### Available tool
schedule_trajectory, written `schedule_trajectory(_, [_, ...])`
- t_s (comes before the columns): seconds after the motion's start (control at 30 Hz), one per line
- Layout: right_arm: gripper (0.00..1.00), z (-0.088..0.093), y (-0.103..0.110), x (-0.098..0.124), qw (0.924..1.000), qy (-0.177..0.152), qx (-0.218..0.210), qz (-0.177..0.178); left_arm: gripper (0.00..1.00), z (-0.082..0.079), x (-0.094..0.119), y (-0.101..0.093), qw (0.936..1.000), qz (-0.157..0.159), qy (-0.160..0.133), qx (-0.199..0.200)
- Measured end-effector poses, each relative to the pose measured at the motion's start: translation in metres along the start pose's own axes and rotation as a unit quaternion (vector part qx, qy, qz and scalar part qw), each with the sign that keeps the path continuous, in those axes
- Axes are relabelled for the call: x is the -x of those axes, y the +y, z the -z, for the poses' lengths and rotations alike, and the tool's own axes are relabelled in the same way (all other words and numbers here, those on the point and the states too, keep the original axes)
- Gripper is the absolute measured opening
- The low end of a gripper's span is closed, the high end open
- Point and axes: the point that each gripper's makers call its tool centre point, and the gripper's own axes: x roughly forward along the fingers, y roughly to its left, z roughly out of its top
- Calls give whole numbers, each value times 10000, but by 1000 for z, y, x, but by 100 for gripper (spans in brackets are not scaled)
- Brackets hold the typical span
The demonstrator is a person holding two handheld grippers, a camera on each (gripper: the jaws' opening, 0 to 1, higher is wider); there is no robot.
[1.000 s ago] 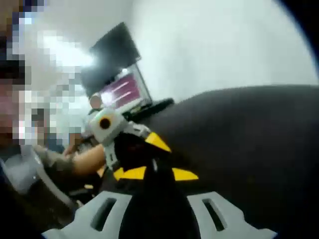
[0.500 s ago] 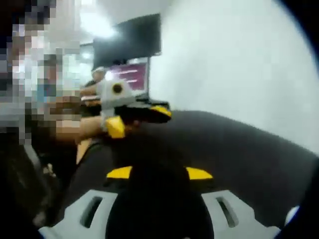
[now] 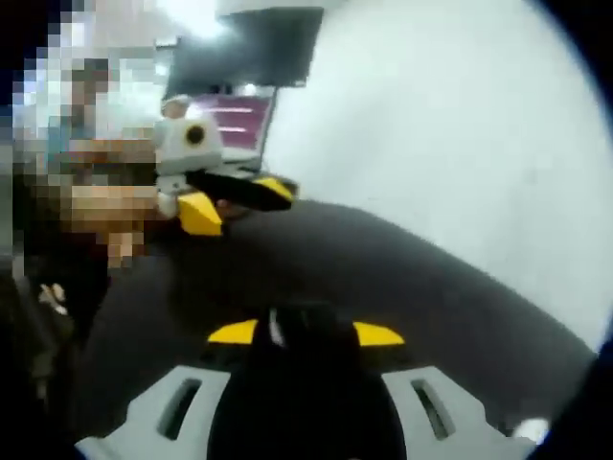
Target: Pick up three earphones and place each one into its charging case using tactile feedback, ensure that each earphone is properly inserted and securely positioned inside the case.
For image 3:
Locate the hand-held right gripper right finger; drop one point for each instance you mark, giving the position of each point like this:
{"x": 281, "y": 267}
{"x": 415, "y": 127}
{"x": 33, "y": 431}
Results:
{"x": 431, "y": 421}

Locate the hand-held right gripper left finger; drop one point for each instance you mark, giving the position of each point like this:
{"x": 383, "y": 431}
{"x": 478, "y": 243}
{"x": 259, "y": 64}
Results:
{"x": 167, "y": 421}

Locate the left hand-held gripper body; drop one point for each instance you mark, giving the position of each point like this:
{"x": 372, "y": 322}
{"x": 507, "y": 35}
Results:
{"x": 174, "y": 144}

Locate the white charging case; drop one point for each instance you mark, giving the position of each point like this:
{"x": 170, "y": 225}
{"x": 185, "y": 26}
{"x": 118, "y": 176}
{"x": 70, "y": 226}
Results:
{"x": 531, "y": 429}

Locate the laptop with purple screen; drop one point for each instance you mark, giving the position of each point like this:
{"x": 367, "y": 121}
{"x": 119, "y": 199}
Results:
{"x": 239, "y": 120}

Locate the black monitor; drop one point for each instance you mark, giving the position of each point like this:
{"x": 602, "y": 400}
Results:
{"x": 249, "y": 48}

